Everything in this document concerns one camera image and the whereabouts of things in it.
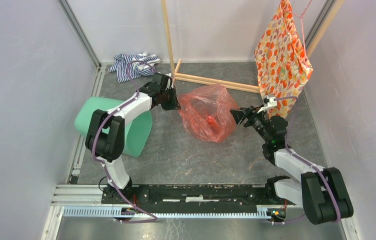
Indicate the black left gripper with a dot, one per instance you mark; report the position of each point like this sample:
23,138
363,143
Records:
174,104

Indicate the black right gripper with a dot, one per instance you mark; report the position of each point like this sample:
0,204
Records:
250,113

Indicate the red plastic trash bag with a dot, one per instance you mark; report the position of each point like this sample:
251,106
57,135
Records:
205,113

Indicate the green plastic trash bin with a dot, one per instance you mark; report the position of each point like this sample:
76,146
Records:
136,132

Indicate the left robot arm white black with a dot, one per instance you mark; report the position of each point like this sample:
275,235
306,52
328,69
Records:
106,133

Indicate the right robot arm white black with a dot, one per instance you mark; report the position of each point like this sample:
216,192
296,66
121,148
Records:
321,192

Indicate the blue white striped cloth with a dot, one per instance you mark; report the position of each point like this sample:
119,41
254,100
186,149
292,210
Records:
131,66

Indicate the floral orange cloth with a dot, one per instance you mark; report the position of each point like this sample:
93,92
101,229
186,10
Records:
283,68

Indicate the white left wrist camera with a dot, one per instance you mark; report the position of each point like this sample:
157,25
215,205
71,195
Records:
170,81

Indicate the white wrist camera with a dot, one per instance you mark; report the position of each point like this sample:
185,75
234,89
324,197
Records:
170,81
269,101

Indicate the wooden rack frame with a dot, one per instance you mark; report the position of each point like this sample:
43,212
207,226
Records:
228,84

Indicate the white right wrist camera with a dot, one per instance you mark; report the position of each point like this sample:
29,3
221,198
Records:
269,101

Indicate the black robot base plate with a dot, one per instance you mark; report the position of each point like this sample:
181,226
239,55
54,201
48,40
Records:
193,198

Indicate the pink wire hanger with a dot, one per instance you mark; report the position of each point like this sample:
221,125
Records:
301,17

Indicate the left aluminium corner post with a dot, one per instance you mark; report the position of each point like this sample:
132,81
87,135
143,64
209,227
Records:
68,11

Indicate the aluminium corner post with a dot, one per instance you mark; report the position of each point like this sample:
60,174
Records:
68,11
318,21

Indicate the right aluminium corner post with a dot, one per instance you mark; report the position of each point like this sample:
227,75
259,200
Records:
318,21

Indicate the slotted cable duct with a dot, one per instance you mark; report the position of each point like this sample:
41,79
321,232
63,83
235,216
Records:
120,212

